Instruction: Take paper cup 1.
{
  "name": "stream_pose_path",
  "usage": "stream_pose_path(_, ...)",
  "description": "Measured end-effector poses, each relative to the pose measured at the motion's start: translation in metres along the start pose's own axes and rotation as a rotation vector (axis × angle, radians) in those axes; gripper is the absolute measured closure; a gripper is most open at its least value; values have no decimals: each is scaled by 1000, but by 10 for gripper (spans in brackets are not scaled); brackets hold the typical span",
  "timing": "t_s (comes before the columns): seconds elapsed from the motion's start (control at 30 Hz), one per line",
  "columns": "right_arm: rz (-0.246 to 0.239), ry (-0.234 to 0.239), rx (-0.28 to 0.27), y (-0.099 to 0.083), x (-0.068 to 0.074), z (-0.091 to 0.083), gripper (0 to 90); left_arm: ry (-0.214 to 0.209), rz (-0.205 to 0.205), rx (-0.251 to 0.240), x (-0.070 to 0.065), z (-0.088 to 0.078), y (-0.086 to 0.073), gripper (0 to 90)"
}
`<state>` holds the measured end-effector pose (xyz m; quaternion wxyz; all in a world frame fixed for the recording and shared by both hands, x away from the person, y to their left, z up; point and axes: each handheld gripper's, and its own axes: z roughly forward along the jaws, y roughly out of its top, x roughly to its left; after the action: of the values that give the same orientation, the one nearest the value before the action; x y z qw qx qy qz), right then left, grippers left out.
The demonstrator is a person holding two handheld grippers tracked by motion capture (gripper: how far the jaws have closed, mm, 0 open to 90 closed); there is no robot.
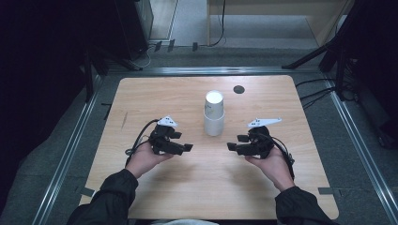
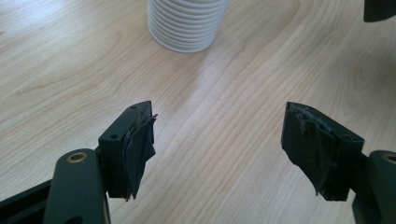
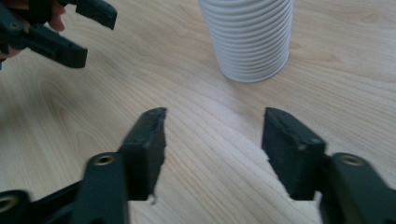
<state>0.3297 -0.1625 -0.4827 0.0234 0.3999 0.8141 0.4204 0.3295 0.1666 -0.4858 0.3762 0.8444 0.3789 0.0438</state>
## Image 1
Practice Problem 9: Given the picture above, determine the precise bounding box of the light wooden furniture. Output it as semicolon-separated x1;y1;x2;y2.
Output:
206;0;357;48

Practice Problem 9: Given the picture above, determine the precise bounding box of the black hanging cable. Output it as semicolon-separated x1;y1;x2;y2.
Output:
208;0;227;48

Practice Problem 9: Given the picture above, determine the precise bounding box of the black cabinet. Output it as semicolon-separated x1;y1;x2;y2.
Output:
114;0;155;61

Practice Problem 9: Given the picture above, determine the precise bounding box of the metal frame rail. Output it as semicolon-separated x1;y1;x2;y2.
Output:
324;74;398;225
31;74;105;225
105;66;324;77

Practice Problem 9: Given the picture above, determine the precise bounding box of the black floor cable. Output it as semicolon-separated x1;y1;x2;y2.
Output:
298;87;336;110
295;77;336;89

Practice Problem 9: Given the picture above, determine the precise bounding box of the person's right hand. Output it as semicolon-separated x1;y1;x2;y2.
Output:
244;146;296;192

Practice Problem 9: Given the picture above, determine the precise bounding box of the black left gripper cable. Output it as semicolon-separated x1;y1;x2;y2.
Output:
124;118;161;169

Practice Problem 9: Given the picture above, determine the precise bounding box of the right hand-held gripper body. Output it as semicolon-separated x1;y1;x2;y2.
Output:
242;117;283;159

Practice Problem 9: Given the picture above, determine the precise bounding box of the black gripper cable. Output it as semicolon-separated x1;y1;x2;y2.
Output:
265;132;296;181
124;118;161;169

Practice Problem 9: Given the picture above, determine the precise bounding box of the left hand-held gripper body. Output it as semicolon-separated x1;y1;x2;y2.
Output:
149;115;178;156

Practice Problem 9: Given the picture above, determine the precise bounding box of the black tripod stand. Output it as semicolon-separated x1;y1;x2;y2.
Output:
281;0;359;101

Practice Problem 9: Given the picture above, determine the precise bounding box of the grey tape strip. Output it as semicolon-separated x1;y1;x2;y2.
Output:
317;186;335;196
78;186;96;198

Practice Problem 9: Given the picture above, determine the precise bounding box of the person's left hand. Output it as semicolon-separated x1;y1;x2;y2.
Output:
125;142;175;180

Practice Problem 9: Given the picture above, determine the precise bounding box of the white floor cable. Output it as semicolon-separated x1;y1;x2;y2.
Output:
132;43;158;70

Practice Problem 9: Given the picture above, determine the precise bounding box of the person's light clothing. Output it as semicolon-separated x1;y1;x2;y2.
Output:
149;218;221;225

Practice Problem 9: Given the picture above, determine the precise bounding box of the black metal stand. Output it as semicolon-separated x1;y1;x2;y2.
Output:
82;46;144;101

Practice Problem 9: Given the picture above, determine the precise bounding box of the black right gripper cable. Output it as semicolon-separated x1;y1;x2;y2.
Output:
265;132;296;181

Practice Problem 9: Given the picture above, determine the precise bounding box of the white paper cup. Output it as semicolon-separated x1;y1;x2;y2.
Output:
203;109;226;137
205;90;225;121

